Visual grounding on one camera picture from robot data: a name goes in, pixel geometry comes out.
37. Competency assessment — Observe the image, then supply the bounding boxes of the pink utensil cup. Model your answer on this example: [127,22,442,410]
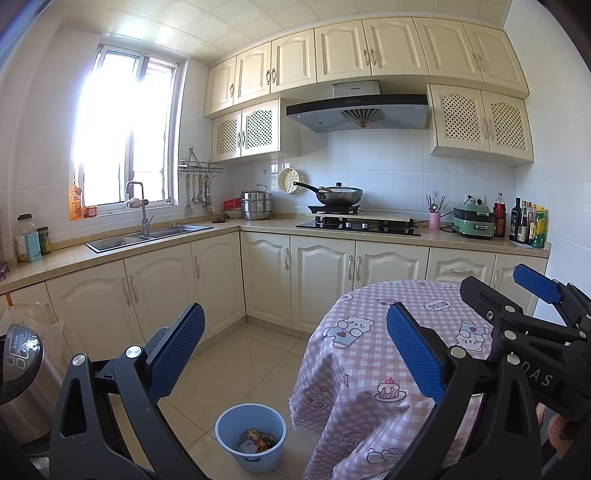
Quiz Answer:
[426,192,449,230]

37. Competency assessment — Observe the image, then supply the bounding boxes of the cream perforated colander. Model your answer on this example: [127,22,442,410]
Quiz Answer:
[277,167,301,194]

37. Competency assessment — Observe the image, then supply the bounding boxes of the green yellow bottle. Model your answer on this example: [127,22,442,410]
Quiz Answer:
[532,206,546,249]

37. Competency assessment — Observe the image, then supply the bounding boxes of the red bowl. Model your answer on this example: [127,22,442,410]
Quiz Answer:
[223,197,242,211]

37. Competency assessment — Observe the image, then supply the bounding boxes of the red cap sauce bottle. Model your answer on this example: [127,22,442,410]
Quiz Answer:
[493,192,507,238]

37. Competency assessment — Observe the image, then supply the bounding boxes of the teal box on counter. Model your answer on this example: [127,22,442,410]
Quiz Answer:
[24,231,42,263]

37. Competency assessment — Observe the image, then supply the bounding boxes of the green electric cooker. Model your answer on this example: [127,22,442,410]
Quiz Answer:
[452,199,494,239]

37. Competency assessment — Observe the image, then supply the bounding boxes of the dark snack wrapper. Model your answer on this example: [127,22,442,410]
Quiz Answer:
[238,429,277,454]

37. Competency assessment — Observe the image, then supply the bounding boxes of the kitchen window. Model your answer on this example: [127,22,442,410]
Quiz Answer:
[69,44,181,220]

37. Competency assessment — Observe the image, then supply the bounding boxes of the blue trash bucket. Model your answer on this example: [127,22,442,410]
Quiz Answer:
[214,403,287,474]

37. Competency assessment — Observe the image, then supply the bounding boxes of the grey range hood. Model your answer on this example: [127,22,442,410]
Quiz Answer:
[286,80,429,133]

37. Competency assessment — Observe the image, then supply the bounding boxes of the black gas stove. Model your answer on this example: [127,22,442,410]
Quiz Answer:
[297,205,421,236]

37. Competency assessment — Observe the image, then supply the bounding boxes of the person's right hand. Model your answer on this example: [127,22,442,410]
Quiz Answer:
[536,403,589,479]

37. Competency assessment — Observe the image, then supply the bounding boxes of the steel sink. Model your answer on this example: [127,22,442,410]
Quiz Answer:
[86,224,211,254]

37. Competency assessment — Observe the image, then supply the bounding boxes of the clear plastic jar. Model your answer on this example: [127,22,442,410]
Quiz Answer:
[15,213,36,263]

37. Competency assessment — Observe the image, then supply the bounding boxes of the steel steamer pot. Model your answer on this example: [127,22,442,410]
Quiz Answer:
[240,184,273,221]

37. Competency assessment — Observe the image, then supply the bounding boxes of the steel rice cooker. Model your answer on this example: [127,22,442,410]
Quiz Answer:
[1,323,62,445]

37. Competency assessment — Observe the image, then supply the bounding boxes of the pink checked tablecloth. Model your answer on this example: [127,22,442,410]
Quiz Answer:
[290,280,493,479]

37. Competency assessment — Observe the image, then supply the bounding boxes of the cream lower cabinets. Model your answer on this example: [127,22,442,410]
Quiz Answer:
[1,226,550,359]

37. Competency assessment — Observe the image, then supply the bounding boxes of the chrome sink faucet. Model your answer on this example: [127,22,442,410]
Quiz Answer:
[124,180,153,238]

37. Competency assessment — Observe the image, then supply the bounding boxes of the black wok with lid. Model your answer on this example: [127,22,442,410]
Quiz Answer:
[294,182,363,207]

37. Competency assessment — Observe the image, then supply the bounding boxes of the dark glass bottle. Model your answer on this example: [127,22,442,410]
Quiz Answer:
[508,197,522,241]

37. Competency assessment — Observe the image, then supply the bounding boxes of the wall utensil rack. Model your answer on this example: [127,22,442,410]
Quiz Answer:
[177,146,223,216]

